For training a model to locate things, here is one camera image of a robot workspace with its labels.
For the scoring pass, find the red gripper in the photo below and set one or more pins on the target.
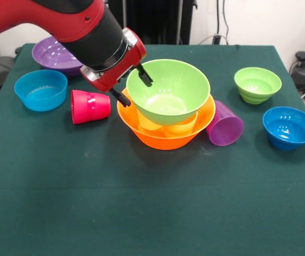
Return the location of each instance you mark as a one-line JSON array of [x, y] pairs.
[[123, 66]]

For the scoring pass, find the large orange bowl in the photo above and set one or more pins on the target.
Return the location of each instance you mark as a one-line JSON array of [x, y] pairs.
[[125, 117]]

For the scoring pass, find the large green bowl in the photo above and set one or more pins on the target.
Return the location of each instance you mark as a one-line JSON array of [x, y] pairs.
[[168, 88]]

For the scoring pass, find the translucent yellow-green cup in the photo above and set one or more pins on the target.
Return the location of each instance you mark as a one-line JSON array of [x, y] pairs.
[[148, 124]]

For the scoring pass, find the red cup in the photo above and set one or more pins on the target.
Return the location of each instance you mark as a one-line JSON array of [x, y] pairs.
[[90, 106]]

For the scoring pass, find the yellow cup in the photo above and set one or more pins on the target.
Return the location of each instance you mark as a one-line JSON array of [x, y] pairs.
[[180, 129]]

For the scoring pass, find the purple cup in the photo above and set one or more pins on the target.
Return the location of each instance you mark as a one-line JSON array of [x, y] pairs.
[[224, 130]]

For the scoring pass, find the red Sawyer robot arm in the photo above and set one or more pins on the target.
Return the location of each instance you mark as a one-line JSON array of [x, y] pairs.
[[61, 24]]

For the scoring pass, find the large purple bowl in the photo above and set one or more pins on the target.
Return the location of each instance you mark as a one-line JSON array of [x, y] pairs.
[[50, 58]]

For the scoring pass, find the light blue bowl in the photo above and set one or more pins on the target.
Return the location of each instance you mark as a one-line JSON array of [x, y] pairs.
[[41, 93]]

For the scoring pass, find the small green bowl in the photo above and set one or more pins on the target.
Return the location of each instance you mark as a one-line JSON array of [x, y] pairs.
[[257, 85]]

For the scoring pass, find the dark green table cloth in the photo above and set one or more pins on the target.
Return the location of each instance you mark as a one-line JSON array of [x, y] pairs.
[[88, 218]]

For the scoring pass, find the dark blue bowl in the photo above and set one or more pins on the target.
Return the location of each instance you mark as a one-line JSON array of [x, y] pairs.
[[289, 130]]

